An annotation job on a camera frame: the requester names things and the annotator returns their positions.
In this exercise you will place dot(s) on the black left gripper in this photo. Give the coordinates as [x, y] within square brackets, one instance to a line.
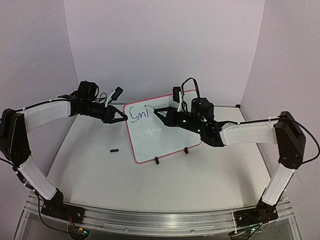
[109, 116]

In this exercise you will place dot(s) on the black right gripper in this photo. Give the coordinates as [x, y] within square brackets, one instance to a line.
[169, 117]

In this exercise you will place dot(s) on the white whiteboard marker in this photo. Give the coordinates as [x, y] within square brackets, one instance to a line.
[149, 107]

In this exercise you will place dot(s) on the pink framed whiteboard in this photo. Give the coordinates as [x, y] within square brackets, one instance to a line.
[149, 137]

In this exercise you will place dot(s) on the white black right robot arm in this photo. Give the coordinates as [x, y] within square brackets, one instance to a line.
[283, 132]

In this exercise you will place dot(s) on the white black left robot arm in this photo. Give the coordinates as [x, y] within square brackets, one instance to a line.
[16, 124]

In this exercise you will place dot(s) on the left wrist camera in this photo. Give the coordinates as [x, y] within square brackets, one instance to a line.
[114, 95]

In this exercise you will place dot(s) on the wire whiteboard stand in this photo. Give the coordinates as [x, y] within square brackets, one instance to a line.
[157, 159]

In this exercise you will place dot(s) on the aluminium table edge rail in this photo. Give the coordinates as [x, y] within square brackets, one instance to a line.
[215, 105]

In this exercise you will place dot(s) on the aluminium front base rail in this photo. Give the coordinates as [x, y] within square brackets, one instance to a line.
[157, 224]

